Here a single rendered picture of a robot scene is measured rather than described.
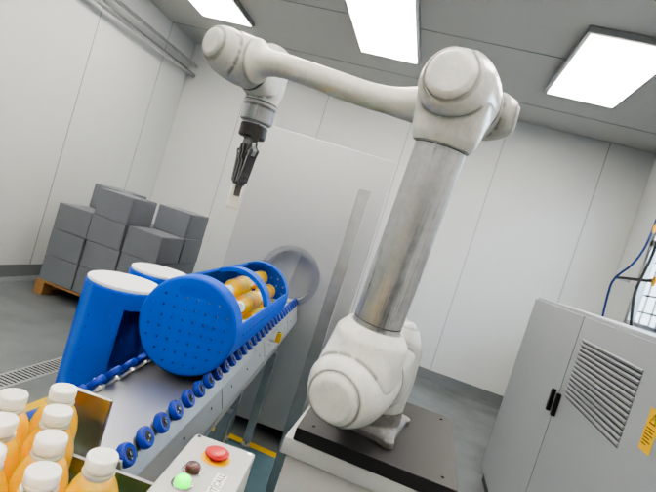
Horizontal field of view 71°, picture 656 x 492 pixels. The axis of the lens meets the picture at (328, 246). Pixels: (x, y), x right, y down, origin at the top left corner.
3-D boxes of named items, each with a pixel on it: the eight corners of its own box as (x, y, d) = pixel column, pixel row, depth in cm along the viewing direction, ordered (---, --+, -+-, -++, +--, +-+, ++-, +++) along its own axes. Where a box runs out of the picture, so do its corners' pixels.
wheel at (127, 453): (133, 436, 88) (123, 439, 88) (120, 447, 83) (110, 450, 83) (141, 459, 88) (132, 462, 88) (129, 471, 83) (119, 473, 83)
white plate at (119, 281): (80, 278, 165) (79, 281, 165) (159, 297, 173) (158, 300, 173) (96, 266, 191) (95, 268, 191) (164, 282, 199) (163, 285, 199)
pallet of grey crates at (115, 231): (180, 320, 511) (210, 218, 507) (135, 332, 433) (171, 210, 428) (90, 286, 535) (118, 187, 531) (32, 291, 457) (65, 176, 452)
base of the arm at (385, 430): (413, 418, 124) (420, 398, 124) (390, 451, 104) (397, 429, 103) (352, 389, 131) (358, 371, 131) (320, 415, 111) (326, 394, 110)
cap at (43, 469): (41, 501, 52) (46, 485, 52) (12, 488, 52) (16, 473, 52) (65, 483, 56) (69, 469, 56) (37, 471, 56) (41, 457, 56)
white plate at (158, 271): (166, 265, 241) (165, 266, 241) (119, 260, 217) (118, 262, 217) (202, 281, 227) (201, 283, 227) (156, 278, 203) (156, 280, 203)
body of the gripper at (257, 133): (272, 128, 124) (263, 161, 125) (263, 129, 132) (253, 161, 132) (246, 118, 121) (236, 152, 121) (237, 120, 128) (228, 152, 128)
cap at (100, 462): (90, 481, 57) (94, 468, 57) (77, 464, 60) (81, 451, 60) (120, 474, 60) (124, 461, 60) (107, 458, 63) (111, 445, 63)
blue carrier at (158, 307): (280, 328, 216) (295, 268, 215) (223, 389, 129) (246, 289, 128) (223, 312, 218) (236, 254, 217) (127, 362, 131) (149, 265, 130)
